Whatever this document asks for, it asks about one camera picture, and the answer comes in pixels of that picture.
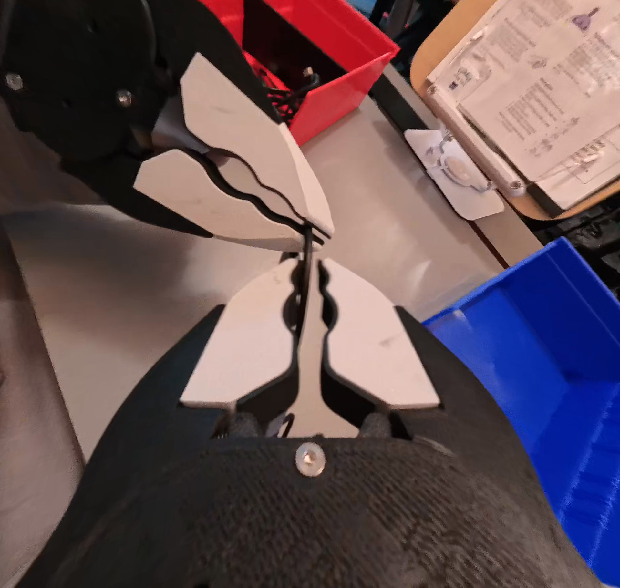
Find blue plastic bin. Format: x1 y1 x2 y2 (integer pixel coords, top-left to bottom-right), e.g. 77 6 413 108
421 237 620 588

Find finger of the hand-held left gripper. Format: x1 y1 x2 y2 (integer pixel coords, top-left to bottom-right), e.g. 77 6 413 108
179 52 336 240
133 149 324 253

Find black divider panel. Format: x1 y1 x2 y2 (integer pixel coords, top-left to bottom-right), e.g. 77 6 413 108
242 0 349 114

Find dark grey USB hub with cable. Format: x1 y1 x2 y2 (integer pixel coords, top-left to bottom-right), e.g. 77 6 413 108
269 225 315 438

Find red plastic bin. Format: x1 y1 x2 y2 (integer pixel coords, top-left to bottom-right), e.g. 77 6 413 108
155 0 401 146

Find grey desk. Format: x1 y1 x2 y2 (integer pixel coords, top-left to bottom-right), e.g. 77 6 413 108
0 65 544 588

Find black cable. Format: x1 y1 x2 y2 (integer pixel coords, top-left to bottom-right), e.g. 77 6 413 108
264 67 321 124

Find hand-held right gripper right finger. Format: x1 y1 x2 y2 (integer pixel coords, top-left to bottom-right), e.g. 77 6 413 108
317 258 442 427

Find wooden document stand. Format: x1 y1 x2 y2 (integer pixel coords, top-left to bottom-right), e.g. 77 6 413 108
404 0 620 222

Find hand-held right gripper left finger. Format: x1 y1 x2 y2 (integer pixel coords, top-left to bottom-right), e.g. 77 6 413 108
179 258 304 418

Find printed instruction sheets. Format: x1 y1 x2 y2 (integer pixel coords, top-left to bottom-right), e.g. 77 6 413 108
426 0 620 211

